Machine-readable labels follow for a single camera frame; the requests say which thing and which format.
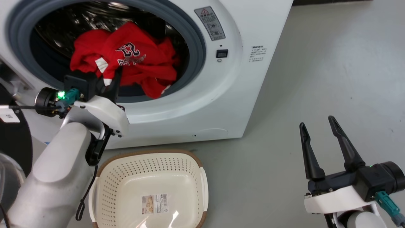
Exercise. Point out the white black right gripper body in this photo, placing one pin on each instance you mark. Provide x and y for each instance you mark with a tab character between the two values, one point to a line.
335	198

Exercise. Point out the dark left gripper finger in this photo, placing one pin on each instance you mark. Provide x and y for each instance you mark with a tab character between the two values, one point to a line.
100	86
115	88

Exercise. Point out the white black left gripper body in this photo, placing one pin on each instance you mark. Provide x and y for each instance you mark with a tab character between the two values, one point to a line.
106	112

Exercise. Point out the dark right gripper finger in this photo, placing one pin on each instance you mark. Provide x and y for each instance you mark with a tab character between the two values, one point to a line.
348	152
311	158

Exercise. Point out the red basketball jersey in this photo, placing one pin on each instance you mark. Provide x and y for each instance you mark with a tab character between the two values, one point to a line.
142	60

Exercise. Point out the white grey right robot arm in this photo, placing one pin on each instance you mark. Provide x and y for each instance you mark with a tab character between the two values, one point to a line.
360	221

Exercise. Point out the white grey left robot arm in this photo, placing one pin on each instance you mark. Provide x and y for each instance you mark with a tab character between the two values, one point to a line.
53	171

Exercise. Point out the cream perforated laundry basket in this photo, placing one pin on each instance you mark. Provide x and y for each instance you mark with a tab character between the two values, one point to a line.
126	177

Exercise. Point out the steel washing machine drum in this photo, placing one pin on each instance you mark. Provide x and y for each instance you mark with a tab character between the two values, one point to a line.
63	28

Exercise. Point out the white front-load washing machine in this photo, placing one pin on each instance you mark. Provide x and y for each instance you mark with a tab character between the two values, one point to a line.
240	95

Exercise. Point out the dark glass washing machine door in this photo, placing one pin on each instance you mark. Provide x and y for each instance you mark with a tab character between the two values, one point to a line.
14	142

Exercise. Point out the grey rubber door gasket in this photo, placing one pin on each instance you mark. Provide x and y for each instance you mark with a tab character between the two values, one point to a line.
197	47

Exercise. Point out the white paper tag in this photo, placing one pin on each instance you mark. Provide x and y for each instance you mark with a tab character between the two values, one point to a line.
9	115

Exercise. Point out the round filter cover panel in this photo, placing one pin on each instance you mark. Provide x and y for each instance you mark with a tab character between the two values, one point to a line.
213	133

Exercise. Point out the product label sticker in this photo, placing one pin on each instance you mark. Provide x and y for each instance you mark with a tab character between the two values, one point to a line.
154	203

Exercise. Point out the black door latch socket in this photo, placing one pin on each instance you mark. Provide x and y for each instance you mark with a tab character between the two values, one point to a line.
222	53

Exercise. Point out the grey warning sticker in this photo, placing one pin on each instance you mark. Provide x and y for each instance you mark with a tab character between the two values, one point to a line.
210	23

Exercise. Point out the small printed text sticker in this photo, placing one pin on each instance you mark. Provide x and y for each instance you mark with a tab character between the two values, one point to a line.
258	53

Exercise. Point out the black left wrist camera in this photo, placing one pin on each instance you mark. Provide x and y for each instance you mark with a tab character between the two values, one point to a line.
79	84

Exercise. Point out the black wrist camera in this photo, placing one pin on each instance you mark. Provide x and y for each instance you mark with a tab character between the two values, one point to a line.
79	84
379	179

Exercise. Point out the teal left camera plug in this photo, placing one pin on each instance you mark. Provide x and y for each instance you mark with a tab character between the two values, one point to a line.
70	96

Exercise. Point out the teal camera plug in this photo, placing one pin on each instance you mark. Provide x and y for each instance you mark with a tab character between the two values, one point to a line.
388	205
70	96

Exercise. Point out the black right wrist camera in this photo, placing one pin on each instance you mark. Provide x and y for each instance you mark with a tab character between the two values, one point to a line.
379	179

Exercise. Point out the teal right camera plug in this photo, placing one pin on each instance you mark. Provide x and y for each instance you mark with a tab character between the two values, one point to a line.
388	205

